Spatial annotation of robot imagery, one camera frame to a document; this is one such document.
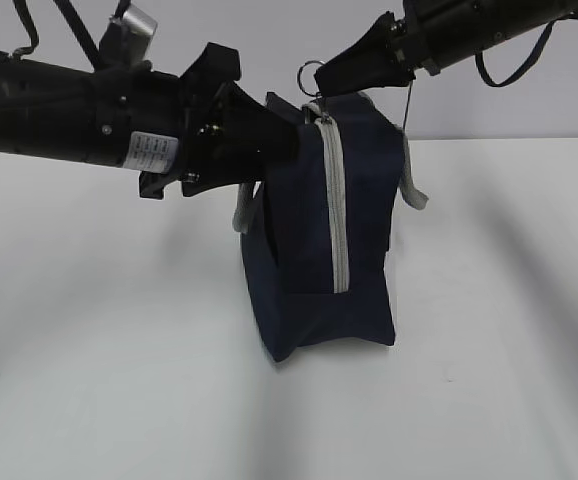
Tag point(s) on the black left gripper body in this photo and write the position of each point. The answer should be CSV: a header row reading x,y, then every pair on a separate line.
x,y
201,104

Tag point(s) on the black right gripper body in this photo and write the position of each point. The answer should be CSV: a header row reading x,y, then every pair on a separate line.
x,y
408,46

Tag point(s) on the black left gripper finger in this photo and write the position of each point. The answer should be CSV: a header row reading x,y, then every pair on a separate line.
x,y
247,139

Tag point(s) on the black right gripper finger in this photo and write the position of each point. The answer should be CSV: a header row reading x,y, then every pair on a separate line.
x,y
371,62

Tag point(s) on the navy and white lunch bag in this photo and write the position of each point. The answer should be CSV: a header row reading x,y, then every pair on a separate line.
x,y
315,234

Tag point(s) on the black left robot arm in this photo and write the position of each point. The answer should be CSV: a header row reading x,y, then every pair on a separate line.
x,y
119,117

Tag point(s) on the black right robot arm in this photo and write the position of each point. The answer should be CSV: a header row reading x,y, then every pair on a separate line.
x,y
435,35

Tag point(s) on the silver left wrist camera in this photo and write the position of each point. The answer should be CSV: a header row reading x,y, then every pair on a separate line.
x,y
128,36

